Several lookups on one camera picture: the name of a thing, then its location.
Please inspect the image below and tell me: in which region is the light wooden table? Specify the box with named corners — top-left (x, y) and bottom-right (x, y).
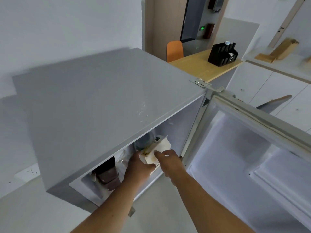
top-left (169, 49), bottom-right (243, 83)

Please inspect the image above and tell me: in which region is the white bread package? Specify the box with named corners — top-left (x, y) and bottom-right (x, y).
top-left (140, 135), bottom-right (172, 176)

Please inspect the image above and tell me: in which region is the dark brown lidded container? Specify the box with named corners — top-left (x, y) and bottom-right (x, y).
top-left (91, 156), bottom-right (121, 191)

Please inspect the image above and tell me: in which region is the wooden knife block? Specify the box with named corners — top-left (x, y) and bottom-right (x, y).
top-left (254, 38), bottom-right (299, 63)

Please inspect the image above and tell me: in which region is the person's right forearm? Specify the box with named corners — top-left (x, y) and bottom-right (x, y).
top-left (170, 166), bottom-right (256, 233)

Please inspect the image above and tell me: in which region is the brown door frame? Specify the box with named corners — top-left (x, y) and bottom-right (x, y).
top-left (211, 0), bottom-right (230, 50)

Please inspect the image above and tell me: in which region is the white wall socket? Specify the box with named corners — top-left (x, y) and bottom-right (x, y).
top-left (14, 163), bottom-right (40, 182)

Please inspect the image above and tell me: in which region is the white counter cabinet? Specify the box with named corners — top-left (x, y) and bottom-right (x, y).
top-left (226, 52), bottom-right (311, 134)

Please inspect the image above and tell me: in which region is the brown wooden door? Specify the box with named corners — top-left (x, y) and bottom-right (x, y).
top-left (145, 0), bottom-right (189, 62)

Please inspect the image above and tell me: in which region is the teal lid jar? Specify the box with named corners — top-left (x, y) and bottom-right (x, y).
top-left (134, 131), bottom-right (155, 151)

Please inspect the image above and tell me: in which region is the person's left hand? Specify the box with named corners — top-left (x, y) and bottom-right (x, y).
top-left (124, 150), bottom-right (156, 190)

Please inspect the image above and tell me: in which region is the black desk organizer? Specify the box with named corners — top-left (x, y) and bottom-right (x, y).
top-left (208, 42), bottom-right (239, 68)

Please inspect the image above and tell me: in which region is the brown bin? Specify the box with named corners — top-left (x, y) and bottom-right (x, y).
top-left (203, 23), bottom-right (215, 39)

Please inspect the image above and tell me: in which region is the person's right hand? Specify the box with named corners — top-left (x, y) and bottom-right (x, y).
top-left (153, 150), bottom-right (188, 186)

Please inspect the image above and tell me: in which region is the grey chair with orange seat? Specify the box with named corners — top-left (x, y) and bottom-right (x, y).
top-left (232, 94), bottom-right (293, 115)

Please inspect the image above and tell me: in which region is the person's left forearm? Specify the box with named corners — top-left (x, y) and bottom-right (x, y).
top-left (70, 177), bottom-right (149, 233)

